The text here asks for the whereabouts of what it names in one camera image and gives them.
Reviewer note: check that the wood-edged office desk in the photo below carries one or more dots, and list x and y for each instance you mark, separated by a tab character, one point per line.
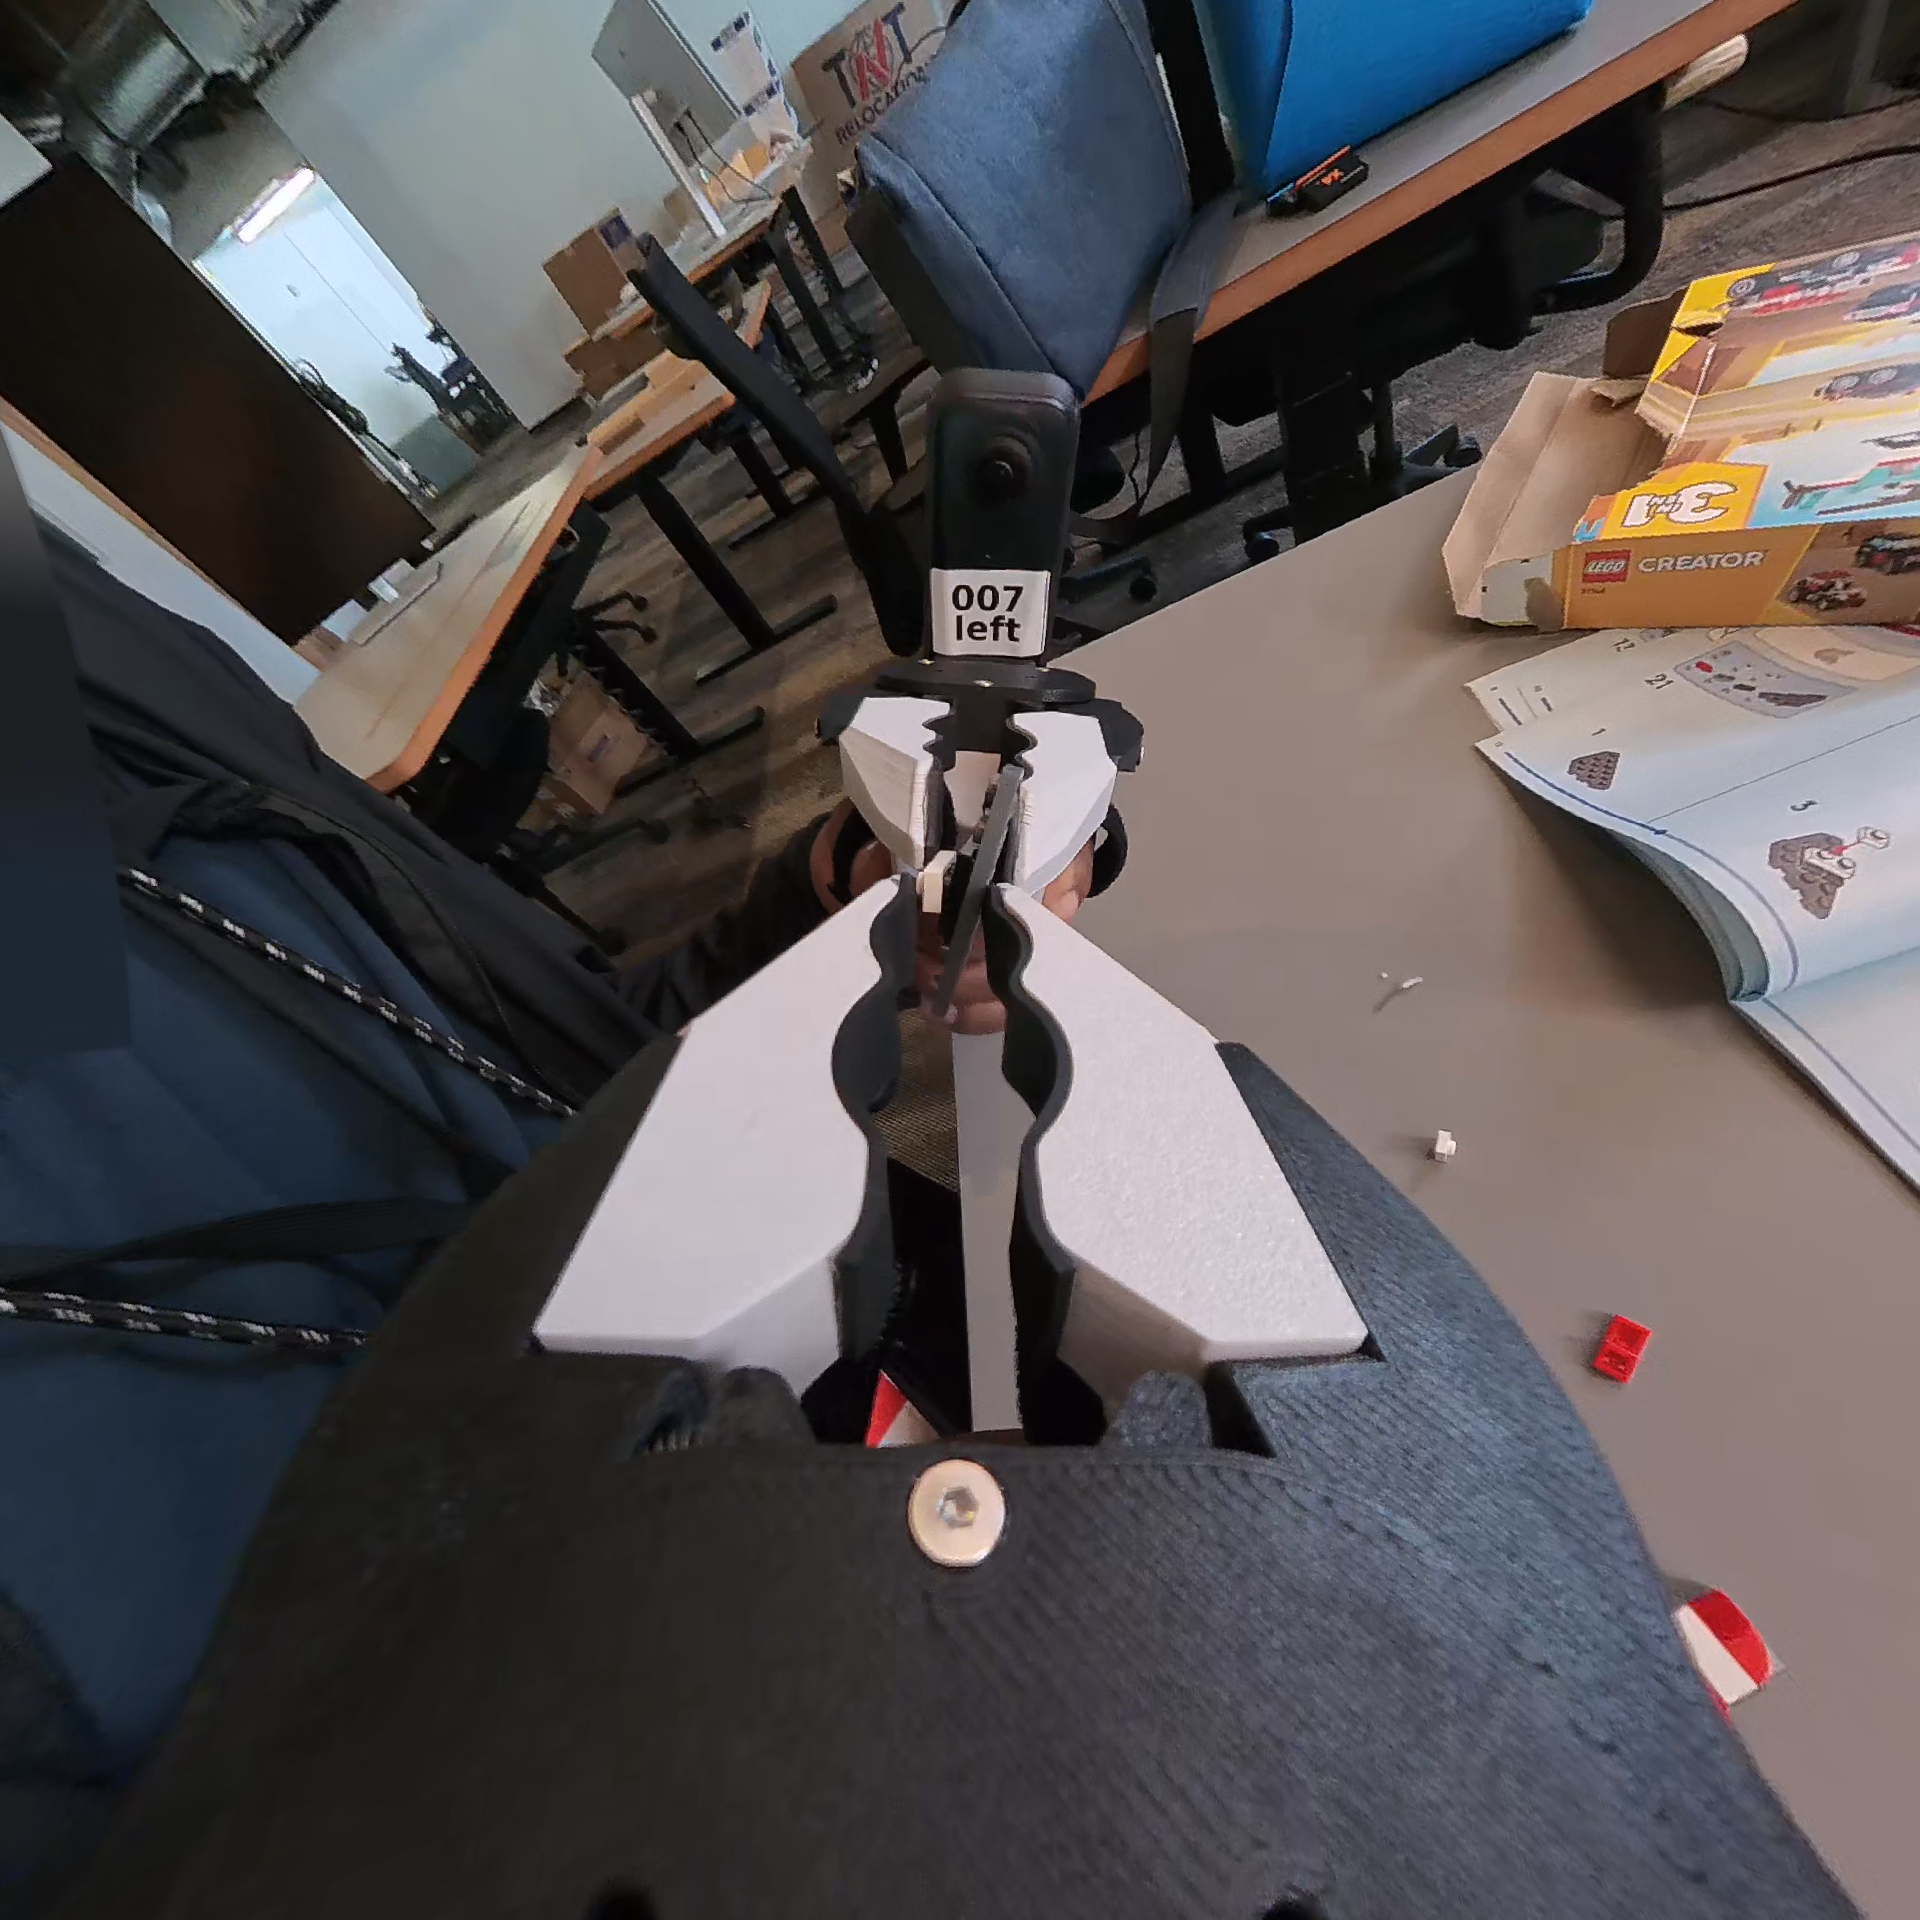
1500	142

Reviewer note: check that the person's navy hoodie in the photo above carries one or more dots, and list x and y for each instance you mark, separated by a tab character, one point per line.
150	1424

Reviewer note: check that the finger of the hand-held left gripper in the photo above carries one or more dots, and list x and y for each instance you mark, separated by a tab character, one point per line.
886	780
1069	796

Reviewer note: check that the person's left hand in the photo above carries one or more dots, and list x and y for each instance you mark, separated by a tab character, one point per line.
975	998

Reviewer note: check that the thin pale pin piece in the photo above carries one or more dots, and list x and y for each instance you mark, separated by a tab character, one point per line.
1403	987

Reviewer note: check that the wooden top desk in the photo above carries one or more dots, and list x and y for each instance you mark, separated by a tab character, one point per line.
662	406
451	629

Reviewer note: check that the large dark screen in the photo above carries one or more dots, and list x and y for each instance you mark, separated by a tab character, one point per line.
181	421

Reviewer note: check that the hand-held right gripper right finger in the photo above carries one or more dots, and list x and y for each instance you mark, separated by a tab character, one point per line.
1184	1200

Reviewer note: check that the printed cardboard box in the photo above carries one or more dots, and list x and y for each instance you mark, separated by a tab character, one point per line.
856	77

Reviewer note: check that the person's left forearm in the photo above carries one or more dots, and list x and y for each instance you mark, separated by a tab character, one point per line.
720	944

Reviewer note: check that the dark grey wedge plate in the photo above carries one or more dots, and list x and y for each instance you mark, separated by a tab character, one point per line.
984	879

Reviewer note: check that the red white toy plane model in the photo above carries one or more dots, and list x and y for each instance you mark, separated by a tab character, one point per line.
1724	1652

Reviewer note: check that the toy building instruction booklet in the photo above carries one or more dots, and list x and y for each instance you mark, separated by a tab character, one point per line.
1771	780

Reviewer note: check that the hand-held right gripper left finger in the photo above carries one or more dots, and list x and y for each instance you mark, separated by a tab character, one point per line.
706	1200

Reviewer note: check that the small red brick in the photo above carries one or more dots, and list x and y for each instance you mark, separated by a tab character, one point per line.
1622	1347

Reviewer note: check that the white computer monitor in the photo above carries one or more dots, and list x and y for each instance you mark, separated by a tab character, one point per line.
645	61

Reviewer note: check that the yellow toy set box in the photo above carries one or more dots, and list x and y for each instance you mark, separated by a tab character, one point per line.
1724	579

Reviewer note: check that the grey work desk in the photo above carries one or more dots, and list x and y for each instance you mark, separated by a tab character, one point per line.
1350	840

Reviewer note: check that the small black orange device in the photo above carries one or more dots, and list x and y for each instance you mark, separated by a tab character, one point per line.
1319	182

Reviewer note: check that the navy fabric bag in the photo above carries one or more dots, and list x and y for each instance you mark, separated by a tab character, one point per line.
1037	182

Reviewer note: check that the small white brick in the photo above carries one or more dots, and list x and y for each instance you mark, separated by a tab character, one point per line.
938	886

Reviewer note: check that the person's black jacket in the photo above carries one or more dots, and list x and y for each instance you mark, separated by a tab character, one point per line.
300	840

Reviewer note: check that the bright blue felt bag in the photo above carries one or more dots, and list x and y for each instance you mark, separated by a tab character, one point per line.
1350	77

